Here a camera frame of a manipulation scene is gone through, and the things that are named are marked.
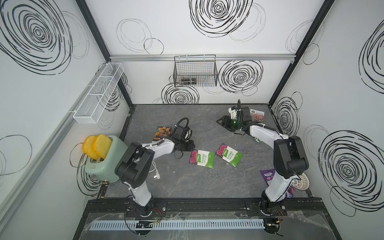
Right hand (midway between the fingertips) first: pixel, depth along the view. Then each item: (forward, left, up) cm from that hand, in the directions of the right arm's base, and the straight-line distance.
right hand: (221, 121), depth 93 cm
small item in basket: (+16, +20, +19) cm, 32 cm away
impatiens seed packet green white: (-19, +11, -13) cm, 25 cm away
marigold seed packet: (0, +40, -13) cm, 42 cm away
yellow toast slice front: (-22, +63, +7) cm, 68 cm away
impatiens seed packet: (-16, -5, -14) cm, 21 cm away
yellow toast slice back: (-24, +69, +8) cm, 73 cm away
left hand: (-12, +18, -10) cm, 24 cm away
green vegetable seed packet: (-23, -12, +17) cm, 31 cm away
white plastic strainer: (-32, -43, -13) cm, 55 cm away
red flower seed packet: (+19, -31, -15) cm, 39 cm away
